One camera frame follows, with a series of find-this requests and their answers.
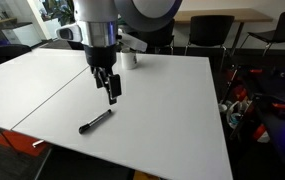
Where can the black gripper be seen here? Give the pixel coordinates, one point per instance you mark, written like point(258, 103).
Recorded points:
point(102, 59)

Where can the black marker pen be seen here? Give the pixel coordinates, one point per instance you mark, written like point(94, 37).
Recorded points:
point(85, 127)

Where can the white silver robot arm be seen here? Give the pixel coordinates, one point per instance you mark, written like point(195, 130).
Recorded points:
point(98, 22)

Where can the white mug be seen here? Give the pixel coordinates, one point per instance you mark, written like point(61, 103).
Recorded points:
point(128, 59)

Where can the green potted plant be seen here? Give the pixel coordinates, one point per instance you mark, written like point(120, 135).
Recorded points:
point(63, 10)

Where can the white cabinet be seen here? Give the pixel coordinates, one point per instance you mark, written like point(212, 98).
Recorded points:
point(22, 33)

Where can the black chair centre right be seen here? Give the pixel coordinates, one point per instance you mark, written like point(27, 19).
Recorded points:
point(209, 31)

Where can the black chair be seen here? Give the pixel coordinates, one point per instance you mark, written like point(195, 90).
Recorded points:
point(270, 37)
point(209, 31)

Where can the black side table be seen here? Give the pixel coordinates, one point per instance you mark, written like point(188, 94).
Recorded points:
point(264, 88)

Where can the black chair far right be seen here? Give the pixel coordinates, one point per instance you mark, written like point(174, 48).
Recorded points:
point(270, 37)

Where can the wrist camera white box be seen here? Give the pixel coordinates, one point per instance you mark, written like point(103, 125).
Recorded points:
point(70, 32)

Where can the orange clamp handle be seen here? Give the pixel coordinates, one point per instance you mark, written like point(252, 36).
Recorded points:
point(278, 106)

